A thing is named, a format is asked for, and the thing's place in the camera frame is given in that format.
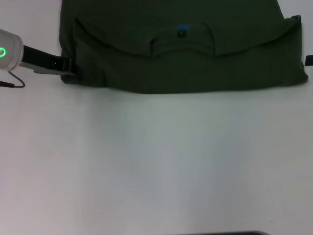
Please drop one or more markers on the dark green FREE t-shirt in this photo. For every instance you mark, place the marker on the dark green FREE t-shirt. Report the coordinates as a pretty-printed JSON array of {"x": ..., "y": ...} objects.
[{"x": 183, "y": 68}]

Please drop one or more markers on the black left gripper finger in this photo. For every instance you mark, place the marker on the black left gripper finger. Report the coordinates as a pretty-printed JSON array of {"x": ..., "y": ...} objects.
[{"x": 73, "y": 69}]

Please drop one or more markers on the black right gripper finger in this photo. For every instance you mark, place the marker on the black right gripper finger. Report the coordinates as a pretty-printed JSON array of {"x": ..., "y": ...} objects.
[{"x": 309, "y": 60}]

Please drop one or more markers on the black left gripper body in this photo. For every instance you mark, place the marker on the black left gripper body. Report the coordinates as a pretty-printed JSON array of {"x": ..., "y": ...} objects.
[{"x": 44, "y": 60}]

